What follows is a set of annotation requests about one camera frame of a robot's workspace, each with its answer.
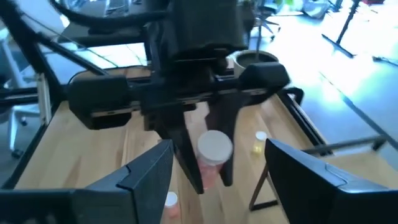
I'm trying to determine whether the yellow pill bottle white cap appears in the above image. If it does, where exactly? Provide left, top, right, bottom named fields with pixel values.
left=251, top=130, right=268, bottom=157

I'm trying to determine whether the red pill bottle white cap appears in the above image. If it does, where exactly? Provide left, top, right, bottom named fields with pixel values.
left=161, top=191, right=181, bottom=220
left=197, top=129, right=234, bottom=190

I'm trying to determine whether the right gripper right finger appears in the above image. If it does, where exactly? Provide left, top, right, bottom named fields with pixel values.
left=264, top=139, right=374, bottom=224

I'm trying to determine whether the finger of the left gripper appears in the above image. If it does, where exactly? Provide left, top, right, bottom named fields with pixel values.
left=146, top=108, right=205, bottom=194
left=205, top=95, right=247, bottom=187

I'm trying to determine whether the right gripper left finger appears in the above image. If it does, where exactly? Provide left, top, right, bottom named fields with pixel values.
left=74, top=139, right=174, bottom=224

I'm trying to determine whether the wooden shelf black metal frame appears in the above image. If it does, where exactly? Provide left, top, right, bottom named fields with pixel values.
left=248, top=134, right=398, bottom=212

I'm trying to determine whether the green potted plant white pot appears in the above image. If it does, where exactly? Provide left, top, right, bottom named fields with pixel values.
left=230, top=18, right=280, bottom=80

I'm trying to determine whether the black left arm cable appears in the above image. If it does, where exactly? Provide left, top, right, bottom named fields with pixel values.
left=49, top=0, right=170, bottom=29

